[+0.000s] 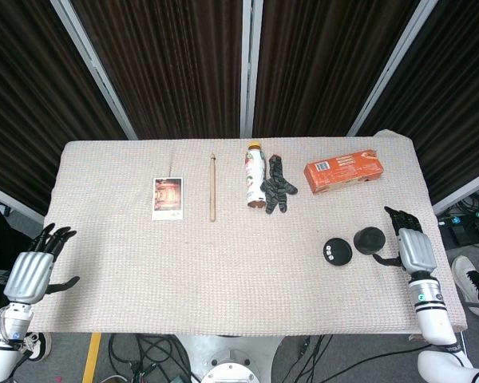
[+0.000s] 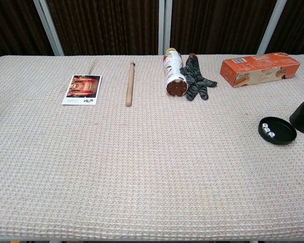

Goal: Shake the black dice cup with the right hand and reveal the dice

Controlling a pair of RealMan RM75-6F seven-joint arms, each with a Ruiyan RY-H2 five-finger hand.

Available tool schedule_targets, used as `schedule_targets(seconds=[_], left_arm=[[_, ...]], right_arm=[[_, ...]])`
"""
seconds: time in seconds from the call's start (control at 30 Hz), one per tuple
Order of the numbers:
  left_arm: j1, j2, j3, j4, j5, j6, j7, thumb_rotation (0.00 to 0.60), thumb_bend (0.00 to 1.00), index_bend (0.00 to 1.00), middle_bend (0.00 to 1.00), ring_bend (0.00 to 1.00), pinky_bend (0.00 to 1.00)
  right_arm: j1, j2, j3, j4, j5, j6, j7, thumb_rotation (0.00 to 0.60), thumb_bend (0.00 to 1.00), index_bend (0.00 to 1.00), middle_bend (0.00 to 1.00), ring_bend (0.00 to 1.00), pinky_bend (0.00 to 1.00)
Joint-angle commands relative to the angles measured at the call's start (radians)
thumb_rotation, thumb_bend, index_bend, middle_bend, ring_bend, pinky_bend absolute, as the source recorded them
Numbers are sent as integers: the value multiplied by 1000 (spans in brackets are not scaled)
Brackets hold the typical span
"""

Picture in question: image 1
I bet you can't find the black cable bundle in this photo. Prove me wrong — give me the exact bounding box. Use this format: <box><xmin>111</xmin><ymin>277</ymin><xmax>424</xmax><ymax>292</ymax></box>
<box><xmin>107</xmin><ymin>334</ymin><xmax>192</xmax><ymax>383</ymax></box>

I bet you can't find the beige waffle tablecloth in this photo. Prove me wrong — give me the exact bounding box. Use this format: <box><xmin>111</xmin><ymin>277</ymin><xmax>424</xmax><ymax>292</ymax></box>
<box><xmin>23</xmin><ymin>129</ymin><xmax>469</xmax><ymax>335</ymax></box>

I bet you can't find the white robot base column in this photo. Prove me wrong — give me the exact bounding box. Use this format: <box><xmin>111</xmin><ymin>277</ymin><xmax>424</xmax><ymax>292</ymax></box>
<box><xmin>175</xmin><ymin>334</ymin><xmax>284</xmax><ymax>383</ymax></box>

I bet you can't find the wooden stick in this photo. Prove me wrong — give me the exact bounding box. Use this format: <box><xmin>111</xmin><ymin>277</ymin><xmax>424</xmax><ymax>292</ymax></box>
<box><xmin>208</xmin><ymin>152</ymin><xmax>217</xmax><ymax>223</ymax></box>

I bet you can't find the black and white sneaker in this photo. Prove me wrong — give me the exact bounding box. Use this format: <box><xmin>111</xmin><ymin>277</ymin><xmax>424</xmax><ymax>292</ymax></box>
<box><xmin>22</xmin><ymin>330</ymin><xmax>53</xmax><ymax>362</ymax></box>

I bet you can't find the dark corrugated partition panel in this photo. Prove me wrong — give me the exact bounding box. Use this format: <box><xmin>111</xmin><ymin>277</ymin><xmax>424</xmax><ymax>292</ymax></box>
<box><xmin>253</xmin><ymin>0</ymin><xmax>420</xmax><ymax>139</ymax></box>
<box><xmin>0</xmin><ymin>0</ymin><xmax>129</xmax><ymax>216</ymax></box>
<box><xmin>357</xmin><ymin>0</ymin><xmax>479</xmax><ymax>204</ymax></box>
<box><xmin>71</xmin><ymin>0</ymin><xmax>248</xmax><ymax>140</ymax></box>

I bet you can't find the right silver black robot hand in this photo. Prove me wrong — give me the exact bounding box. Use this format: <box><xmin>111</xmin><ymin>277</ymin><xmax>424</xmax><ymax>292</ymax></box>
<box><xmin>370</xmin><ymin>206</ymin><xmax>438</xmax><ymax>278</ymax></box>

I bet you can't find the white plastic drink bottle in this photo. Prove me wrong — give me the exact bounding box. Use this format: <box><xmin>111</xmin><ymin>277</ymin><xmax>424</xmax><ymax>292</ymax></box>
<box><xmin>244</xmin><ymin>141</ymin><xmax>269</xmax><ymax>210</ymax></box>

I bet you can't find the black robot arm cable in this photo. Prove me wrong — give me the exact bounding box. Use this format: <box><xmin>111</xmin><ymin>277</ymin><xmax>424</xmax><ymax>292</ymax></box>
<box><xmin>295</xmin><ymin>337</ymin><xmax>428</xmax><ymax>383</ymax></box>

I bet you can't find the grey metal partition post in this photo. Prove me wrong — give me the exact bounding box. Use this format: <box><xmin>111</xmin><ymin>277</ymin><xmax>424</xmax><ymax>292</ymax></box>
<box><xmin>431</xmin><ymin>165</ymin><xmax>479</xmax><ymax>216</ymax></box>
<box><xmin>49</xmin><ymin>0</ymin><xmax>139</xmax><ymax>140</ymax></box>
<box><xmin>239</xmin><ymin>0</ymin><xmax>263</xmax><ymax>139</ymax></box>
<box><xmin>346</xmin><ymin>0</ymin><xmax>440</xmax><ymax>136</ymax></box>
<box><xmin>0</xmin><ymin>180</ymin><xmax>45</xmax><ymax>225</ymax></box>

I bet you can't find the black round case base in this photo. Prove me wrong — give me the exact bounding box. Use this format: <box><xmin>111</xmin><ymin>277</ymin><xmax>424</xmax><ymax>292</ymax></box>
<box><xmin>321</xmin><ymin>237</ymin><xmax>354</xmax><ymax>266</ymax></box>

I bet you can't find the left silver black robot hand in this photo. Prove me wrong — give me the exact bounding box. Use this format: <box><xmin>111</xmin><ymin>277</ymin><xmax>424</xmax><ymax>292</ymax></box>
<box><xmin>2</xmin><ymin>223</ymin><xmax>81</xmax><ymax>305</ymax></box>

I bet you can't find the grey black striped glove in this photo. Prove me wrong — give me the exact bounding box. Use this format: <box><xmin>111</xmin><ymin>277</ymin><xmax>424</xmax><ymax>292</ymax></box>
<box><xmin>259</xmin><ymin>153</ymin><xmax>299</xmax><ymax>215</ymax></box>

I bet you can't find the photo card with white border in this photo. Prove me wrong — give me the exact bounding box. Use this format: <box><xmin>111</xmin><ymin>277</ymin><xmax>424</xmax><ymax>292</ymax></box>
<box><xmin>151</xmin><ymin>176</ymin><xmax>184</xmax><ymax>222</ymax></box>

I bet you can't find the orange cardboard box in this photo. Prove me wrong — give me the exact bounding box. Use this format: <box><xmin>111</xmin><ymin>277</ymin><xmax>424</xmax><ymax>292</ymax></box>
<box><xmin>303</xmin><ymin>148</ymin><xmax>385</xmax><ymax>195</ymax></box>

